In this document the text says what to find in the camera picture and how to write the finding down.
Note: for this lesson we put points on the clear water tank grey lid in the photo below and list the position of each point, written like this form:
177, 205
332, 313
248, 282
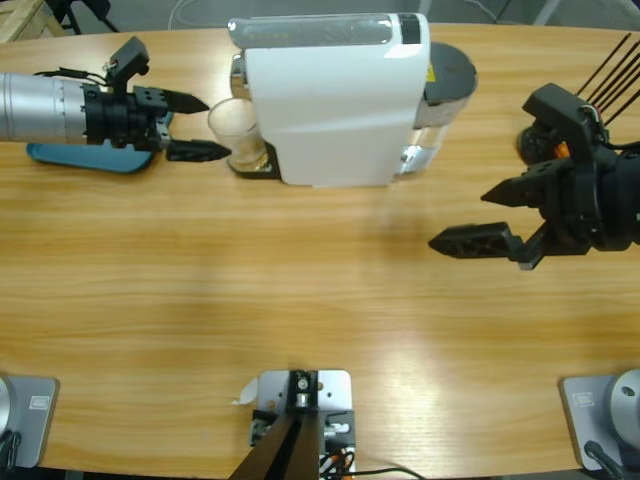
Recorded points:
450, 70

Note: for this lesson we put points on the silver coffee machine lever lid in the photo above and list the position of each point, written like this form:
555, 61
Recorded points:
300, 32

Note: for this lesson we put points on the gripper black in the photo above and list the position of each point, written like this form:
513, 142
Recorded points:
112, 120
600, 205

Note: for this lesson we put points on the white capsule coffee machine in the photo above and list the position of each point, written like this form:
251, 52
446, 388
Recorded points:
330, 110

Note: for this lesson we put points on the clear drinking glass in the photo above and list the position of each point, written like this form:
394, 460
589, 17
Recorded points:
240, 135

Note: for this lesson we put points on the orange coffee capsule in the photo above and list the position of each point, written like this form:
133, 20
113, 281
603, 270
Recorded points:
562, 148

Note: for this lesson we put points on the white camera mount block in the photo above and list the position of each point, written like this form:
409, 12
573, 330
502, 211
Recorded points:
335, 385

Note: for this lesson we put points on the wrist black camera housing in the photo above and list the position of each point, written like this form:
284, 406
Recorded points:
555, 105
127, 57

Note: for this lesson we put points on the teal plastic tray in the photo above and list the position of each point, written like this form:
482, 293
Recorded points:
90, 160

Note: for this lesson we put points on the dark camera mount post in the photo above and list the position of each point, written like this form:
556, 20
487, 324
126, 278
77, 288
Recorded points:
285, 450

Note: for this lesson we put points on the black chair legs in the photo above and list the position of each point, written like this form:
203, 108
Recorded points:
65, 7

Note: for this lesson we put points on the grey metal leg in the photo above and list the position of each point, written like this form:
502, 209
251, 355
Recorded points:
547, 10

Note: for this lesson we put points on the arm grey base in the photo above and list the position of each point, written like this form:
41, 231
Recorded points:
35, 420
585, 425

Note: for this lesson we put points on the white paper tag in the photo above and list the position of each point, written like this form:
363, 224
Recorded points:
247, 392

